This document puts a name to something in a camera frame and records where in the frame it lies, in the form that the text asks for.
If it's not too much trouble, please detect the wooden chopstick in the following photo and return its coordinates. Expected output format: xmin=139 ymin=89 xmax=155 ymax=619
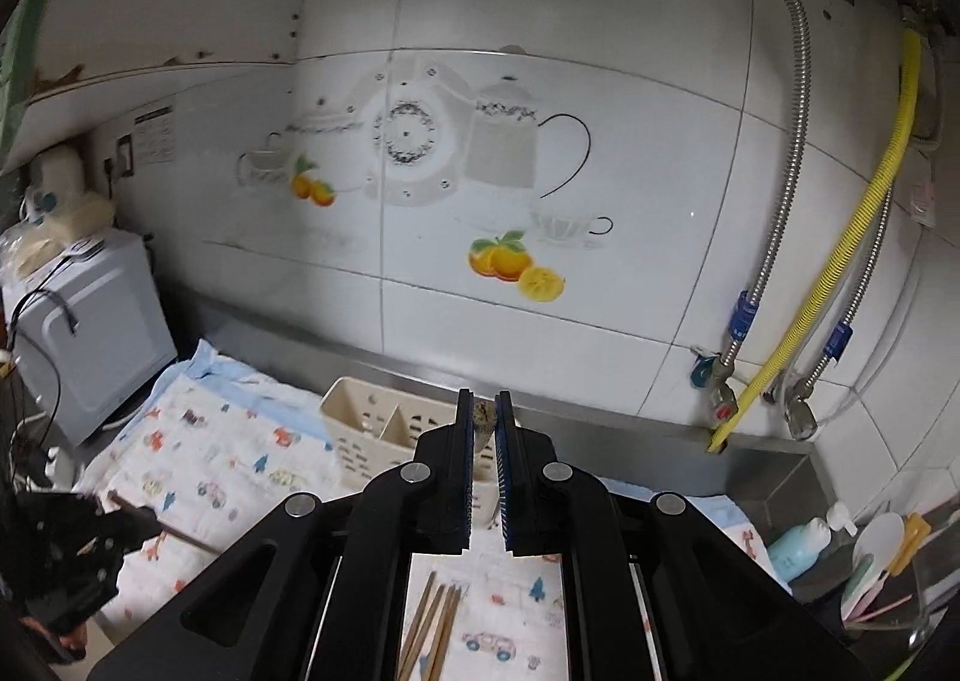
xmin=106 ymin=490 xmax=220 ymax=554
xmin=436 ymin=585 xmax=464 ymax=681
xmin=397 ymin=572 xmax=437 ymax=681
xmin=424 ymin=583 xmax=456 ymax=681
xmin=409 ymin=582 xmax=447 ymax=681

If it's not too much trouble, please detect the long braided metal hose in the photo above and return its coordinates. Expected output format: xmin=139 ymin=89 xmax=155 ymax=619
xmin=724 ymin=0 xmax=812 ymax=361

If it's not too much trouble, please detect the green cloth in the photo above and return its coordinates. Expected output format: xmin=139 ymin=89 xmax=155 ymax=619
xmin=0 ymin=0 xmax=50 ymax=176

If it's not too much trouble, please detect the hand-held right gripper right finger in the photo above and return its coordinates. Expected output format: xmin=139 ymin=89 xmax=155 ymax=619
xmin=495 ymin=391 xmax=872 ymax=681

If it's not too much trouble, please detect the steel angle valve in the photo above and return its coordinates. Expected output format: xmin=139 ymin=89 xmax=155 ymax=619
xmin=780 ymin=381 xmax=820 ymax=440

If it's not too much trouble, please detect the blue-handled water valve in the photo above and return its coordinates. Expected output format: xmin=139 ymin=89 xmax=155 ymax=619
xmin=690 ymin=345 xmax=743 ymax=427

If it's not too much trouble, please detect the black cable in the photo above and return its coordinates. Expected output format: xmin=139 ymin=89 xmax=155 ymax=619
xmin=6 ymin=289 xmax=80 ymax=427

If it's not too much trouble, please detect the cream plastic cutlery basket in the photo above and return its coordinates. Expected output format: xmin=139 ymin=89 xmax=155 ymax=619
xmin=320 ymin=376 xmax=502 ymax=511

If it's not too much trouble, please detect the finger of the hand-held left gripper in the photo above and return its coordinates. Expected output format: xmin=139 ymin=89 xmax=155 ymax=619
xmin=94 ymin=501 xmax=160 ymax=554

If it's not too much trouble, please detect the steel counter backsplash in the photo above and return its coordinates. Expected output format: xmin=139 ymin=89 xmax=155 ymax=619
xmin=176 ymin=287 xmax=820 ymax=457

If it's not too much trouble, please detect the white box appliance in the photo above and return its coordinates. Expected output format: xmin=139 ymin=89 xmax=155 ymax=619
xmin=0 ymin=228 xmax=179 ymax=448

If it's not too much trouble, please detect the cream kitchen appliance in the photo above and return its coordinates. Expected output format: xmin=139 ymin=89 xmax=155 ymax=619
xmin=21 ymin=145 xmax=115 ymax=241

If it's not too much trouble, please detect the short braided metal hose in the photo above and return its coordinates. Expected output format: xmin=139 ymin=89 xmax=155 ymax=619
xmin=791 ymin=190 xmax=897 ymax=397

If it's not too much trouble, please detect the pink plastic spoon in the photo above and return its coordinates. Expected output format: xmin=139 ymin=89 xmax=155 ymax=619
xmin=840 ymin=552 xmax=916 ymax=626

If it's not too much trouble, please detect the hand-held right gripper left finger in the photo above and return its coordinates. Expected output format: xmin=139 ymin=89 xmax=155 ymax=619
xmin=88 ymin=388 xmax=475 ymax=681

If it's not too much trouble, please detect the light blue pump bottle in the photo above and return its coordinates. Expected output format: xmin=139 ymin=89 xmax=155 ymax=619
xmin=765 ymin=501 xmax=858 ymax=583

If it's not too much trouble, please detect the speckled stick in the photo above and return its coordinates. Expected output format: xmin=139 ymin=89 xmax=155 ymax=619
xmin=472 ymin=402 xmax=496 ymax=481

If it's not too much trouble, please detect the white rice paddle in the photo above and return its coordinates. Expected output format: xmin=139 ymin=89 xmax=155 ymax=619
xmin=853 ymin=511 xmax=907 ymax=581

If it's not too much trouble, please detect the clear utensil holder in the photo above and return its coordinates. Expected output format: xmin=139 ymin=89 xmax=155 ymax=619
xmin=838 ymin=561 xmax=957 ymax=656

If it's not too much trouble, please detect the yellow gas hose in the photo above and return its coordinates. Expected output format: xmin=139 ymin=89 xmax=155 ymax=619
xmin=706 ymin=27 xmax=923 ymax=455

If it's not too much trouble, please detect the wall label sticker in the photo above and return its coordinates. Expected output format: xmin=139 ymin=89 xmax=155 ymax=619
xmin=134 ymin=106 xmax=178 ymax=166

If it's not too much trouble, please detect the yellow plastic spatula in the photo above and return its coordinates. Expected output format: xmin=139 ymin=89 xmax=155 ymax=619
xmin=889 ymin=512 xmax=932 ymax=573

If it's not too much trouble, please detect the grey cable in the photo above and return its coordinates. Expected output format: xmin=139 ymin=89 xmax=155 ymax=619
xmin=909 ymin=47 xmax=947 ymax=146

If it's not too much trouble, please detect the printed blanket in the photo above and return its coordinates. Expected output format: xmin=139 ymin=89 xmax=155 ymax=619
xmin=73 ymin=339 xmax=792 ymax=681

